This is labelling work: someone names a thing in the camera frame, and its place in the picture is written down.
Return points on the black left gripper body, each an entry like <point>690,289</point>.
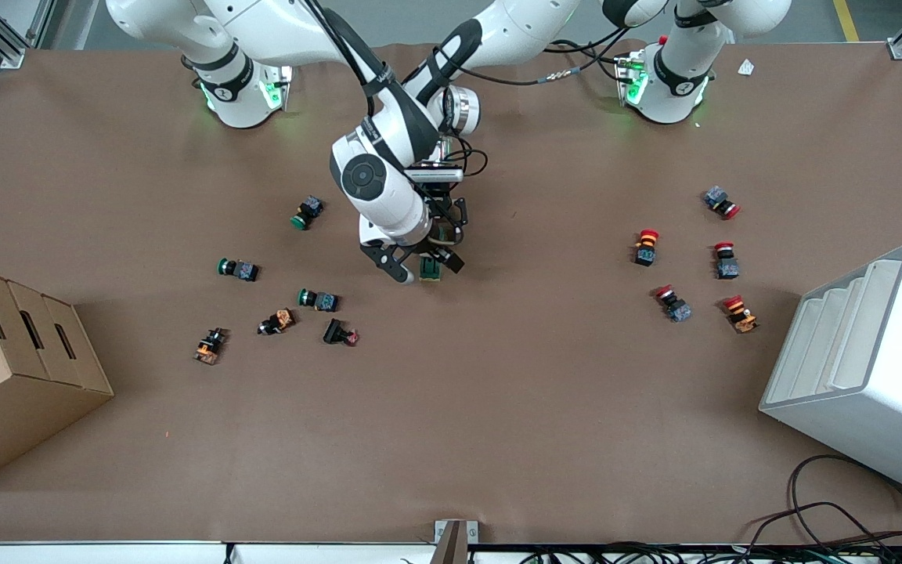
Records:
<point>445,211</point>

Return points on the green terminal block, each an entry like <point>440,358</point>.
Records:
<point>430,271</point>

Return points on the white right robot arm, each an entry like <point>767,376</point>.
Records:
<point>373,180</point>

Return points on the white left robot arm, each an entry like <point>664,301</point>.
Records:
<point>514,31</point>

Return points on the green push button blue body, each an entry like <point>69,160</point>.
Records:
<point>307,212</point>
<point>239,270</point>
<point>319,300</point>

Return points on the brown paper table cover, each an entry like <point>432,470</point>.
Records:
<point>498,407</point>

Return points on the red emergency button orange body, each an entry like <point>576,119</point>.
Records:
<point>646,247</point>
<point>741,314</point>

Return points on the red emergency button blue body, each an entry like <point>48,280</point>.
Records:
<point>726,262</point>
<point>673,304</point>
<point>720,201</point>

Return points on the small white paper scrap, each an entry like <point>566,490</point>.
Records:
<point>746,67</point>

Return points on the brown cardboard box with slots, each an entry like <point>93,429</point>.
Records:
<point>12,392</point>

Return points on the white stepped rack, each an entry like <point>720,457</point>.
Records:
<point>866,407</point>

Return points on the black selector switch orange body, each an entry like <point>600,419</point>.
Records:
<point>277,321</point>

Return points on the black switch with orange latch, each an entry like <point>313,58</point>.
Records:
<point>211,346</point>

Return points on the grey metal mount bracket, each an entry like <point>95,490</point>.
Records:
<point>455,536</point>

